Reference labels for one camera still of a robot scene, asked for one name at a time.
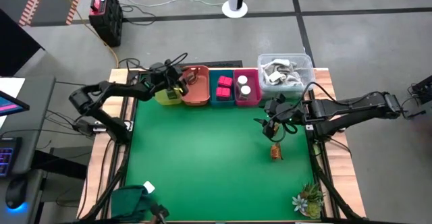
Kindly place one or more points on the small white card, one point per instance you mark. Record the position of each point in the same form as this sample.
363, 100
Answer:
148, 187

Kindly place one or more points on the orange taco mix packet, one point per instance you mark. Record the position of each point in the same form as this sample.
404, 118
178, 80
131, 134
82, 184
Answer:
276, 151

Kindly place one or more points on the slim orange spice packet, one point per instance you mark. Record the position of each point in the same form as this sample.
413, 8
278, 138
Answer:
274, 129

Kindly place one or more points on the large black panel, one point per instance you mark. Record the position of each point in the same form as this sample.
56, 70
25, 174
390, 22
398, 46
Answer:
17, 45

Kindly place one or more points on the magenta plastic bin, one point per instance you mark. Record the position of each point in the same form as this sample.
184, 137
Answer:
254, 79

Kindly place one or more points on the green table mat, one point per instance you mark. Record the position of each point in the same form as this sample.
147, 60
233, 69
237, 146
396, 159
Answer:
209, 183

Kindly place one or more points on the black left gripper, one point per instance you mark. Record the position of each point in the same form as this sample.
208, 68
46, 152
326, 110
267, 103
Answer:
165, 79

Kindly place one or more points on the white tower fan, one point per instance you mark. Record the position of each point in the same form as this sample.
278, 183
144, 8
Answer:
235, 9

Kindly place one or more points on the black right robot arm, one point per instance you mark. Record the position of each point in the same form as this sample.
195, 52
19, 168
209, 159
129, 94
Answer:
354, 106

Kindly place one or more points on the yellow-green plastic bin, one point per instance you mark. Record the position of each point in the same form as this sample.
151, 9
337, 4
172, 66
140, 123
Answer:
162, 99

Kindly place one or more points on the blue plastic bin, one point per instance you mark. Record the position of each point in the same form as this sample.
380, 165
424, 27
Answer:
213, 82

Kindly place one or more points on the grey crumpled cloths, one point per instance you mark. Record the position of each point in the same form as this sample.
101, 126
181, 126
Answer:
280, 72

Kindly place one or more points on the black computer mouse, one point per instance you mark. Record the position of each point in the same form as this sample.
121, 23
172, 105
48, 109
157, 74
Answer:
15, 190

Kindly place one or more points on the grey desk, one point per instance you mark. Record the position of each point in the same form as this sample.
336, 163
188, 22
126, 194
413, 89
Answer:
37, 116

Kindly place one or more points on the orange plastic bin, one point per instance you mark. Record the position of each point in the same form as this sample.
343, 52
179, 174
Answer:
199, 96

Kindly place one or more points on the black power strip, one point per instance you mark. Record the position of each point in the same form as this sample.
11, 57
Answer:
219, 63

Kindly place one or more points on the dark green cloth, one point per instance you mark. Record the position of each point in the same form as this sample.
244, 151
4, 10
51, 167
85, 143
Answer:
130, 202

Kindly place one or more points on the backlit black keyboard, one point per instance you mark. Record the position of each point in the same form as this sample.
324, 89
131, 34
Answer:
6, 156

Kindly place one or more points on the small dark object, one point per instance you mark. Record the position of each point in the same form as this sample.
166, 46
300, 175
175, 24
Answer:
160, 214

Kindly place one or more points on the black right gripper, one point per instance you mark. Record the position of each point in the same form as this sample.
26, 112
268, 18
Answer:
285, 111

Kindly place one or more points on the lit computer screen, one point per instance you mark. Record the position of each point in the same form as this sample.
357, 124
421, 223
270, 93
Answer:
10, 104

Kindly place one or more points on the black and red toolbox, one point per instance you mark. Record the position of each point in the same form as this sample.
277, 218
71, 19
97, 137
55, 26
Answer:
106, 18

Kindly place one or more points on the clear plastic storage container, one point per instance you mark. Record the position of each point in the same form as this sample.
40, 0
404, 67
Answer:
283, 92

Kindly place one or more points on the black-lidded dark spice jar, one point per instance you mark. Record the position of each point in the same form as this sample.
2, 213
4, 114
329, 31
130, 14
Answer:
173, 95

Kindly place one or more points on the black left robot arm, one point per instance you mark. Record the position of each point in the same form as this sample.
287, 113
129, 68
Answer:
118, 89

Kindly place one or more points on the potted succulent plant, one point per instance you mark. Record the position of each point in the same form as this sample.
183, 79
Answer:
312, 197

